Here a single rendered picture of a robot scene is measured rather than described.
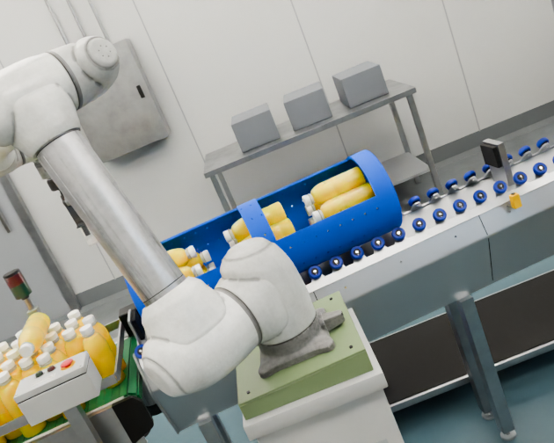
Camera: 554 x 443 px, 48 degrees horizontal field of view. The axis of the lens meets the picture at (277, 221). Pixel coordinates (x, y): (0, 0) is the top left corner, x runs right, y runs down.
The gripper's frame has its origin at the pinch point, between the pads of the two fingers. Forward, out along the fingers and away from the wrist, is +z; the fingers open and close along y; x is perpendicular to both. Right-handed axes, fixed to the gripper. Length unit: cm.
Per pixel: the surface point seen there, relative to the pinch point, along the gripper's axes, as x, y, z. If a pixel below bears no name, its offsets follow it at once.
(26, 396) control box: -28, 33, 27
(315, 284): 58, 10, 42
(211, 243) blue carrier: 32.5, -14.1, 23.1
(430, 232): 99, 11, 43
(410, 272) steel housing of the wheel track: 88, 13, 51
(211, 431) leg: 7, 8, 76
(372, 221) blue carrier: 82, 13, 30
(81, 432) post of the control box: -21, 30, 45
